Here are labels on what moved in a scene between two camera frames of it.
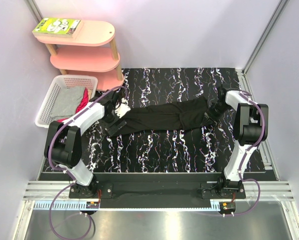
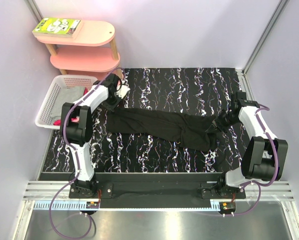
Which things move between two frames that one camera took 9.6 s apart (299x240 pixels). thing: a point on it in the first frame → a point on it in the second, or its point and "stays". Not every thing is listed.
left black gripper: (111, 128) → (111, 107)
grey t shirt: (67, 101) stays
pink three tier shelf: (91, 54) stays
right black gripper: (209, 114) → (218, 124)
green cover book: (62, 27) stays
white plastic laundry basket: (61, 82) stays
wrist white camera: (121, 109) → (124, 90)
